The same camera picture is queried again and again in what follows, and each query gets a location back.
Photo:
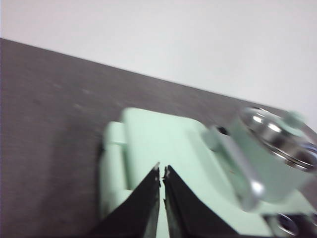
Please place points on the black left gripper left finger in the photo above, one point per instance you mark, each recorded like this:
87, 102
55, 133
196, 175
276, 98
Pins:
138, 213

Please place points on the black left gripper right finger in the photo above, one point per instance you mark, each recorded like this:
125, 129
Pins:
188, 215

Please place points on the glass pot lid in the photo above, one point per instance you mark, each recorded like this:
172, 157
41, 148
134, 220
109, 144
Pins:
267, 131

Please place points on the mint green cooker base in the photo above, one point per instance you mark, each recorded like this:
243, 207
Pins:
112, 173

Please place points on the silver control knob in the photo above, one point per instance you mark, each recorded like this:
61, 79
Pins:
284, 224

